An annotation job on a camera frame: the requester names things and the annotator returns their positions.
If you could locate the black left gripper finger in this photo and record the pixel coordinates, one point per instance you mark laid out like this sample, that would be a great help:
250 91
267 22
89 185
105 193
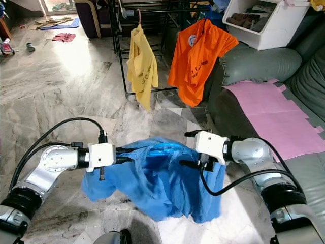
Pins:
137 150

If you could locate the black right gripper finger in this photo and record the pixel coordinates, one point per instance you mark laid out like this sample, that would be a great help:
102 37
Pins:
190 165

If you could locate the blue plastic hanger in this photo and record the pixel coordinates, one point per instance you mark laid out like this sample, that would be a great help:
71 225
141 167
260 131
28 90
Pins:
171 148

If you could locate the light blue shirt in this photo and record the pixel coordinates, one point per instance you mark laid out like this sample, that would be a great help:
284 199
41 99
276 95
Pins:
157 188

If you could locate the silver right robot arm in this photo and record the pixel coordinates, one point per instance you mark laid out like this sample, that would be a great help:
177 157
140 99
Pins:
254 152

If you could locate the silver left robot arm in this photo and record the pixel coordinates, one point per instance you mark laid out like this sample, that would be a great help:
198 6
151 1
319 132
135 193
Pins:
56 158

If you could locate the pink hanger hook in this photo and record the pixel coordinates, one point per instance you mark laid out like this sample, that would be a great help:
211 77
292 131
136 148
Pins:
139 18

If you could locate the pink sheet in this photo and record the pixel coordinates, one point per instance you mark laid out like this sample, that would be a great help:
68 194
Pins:
274 114

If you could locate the yellow shirt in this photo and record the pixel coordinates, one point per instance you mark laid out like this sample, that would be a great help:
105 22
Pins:
143 66

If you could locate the black drying rack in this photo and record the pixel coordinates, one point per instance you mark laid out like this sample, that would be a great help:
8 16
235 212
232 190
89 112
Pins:
116 51

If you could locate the orange shirt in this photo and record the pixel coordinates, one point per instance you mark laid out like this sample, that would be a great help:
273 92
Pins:
200 61

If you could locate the grey green sofa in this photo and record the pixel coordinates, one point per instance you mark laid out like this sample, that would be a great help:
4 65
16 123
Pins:
264 63

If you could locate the pink rag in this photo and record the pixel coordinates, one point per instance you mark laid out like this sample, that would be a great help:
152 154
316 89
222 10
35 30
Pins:
63 37

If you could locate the dark purple armchair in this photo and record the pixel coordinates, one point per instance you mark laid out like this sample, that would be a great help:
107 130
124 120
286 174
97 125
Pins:
91 18

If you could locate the blue floor mat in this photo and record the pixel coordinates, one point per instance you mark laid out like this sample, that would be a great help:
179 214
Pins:
71 24

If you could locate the white open storage box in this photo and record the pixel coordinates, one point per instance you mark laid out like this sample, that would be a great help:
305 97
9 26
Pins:
284 30

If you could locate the pink white bottle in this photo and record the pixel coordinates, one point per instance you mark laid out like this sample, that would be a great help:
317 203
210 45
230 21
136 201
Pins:
8 47

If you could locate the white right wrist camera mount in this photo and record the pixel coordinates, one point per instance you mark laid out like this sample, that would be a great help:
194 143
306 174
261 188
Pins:
212 145

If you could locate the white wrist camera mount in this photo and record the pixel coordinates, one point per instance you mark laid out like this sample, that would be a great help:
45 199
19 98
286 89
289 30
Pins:
212 145
102 155

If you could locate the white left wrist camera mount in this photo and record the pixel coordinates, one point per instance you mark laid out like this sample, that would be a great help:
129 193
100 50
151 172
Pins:
102 155

